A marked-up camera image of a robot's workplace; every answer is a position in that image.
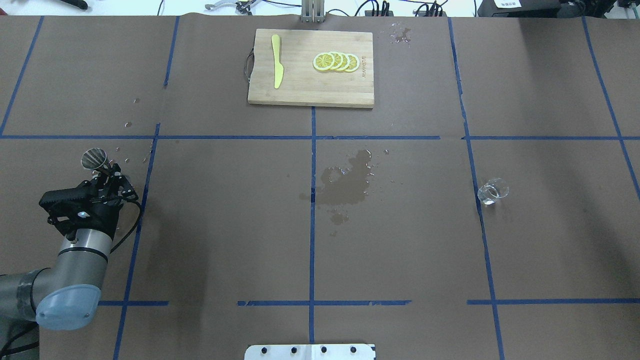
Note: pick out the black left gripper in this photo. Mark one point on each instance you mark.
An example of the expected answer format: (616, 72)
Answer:
(106, 213)

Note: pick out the steel jigger cup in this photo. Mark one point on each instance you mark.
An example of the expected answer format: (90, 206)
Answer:
(96, 159)

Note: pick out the clear glass measuring cup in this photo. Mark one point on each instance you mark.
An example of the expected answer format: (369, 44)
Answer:
(493, 191)

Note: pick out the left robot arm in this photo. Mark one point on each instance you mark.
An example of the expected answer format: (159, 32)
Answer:
(65, 297)

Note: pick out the yellow plastic knife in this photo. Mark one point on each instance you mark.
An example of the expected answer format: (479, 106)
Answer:
(279, 70)

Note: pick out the bamboo cutting board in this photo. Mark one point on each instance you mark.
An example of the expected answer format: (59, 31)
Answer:
(303, 85)

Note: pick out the lemon slice nearest front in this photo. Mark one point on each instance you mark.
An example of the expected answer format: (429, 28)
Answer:
(324, 61)

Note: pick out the lemon slice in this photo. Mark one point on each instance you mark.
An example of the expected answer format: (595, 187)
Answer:
(324, 61)
(345, 62)
(338, 60)
(353, 63)

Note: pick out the black box with label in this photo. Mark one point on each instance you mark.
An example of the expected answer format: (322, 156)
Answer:
(519, 8)

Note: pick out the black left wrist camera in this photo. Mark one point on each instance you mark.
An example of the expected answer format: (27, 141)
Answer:
(71, 209)

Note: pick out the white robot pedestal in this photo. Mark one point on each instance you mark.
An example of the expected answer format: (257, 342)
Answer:
(327, 351)

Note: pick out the aluminium frame post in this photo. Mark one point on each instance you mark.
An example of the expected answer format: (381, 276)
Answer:
(313, 11)

